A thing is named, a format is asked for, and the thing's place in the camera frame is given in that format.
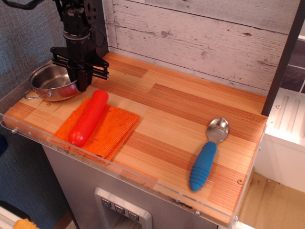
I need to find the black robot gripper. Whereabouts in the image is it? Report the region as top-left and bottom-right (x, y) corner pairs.
(51, 38), (109, 92)

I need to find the stainless steel pot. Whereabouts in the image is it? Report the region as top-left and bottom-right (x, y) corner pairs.
(23, 62), (79, 102)

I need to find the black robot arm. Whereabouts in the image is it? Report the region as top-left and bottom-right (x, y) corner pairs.
(51, 0), (109, 92)

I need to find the orange folded napkin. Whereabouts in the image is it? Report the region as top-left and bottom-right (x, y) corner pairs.
(54, 98), (141, 161)

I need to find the red toy sausage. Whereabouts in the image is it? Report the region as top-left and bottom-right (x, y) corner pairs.
(68, 90), (109, 146)

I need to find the clear acrylic table guard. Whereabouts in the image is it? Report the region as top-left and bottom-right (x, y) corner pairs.
(2, 108), (267, 228)

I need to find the silver toy fridge cabinet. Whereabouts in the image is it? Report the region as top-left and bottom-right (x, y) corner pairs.
(43, 146), (217, 229)

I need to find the yellow cloth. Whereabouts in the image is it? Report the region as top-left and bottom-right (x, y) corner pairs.
(13, 219), (37, 229)

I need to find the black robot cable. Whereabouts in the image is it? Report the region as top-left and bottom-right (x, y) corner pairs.
(1, 0), (105, 48)

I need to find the spoon with blue handle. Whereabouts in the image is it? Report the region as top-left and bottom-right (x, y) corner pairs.
(189, 117), (229, 192)

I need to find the dark vertical post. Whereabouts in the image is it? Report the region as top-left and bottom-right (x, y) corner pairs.
(261, 0), (305, 116)

